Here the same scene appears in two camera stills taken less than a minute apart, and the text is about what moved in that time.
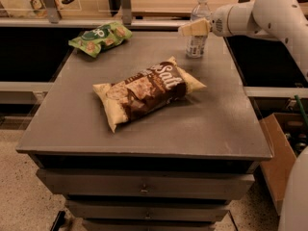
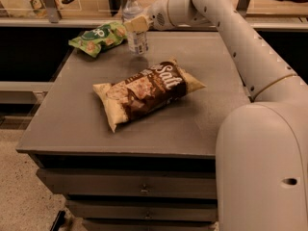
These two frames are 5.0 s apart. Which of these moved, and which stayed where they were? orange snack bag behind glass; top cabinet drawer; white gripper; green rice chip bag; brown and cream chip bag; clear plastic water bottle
Moved: white gripper; clear plastic water bottle
Stayed: orange snack bag behind glass; brown and cream chip bag; top cabinet drawer; green rice chip bag
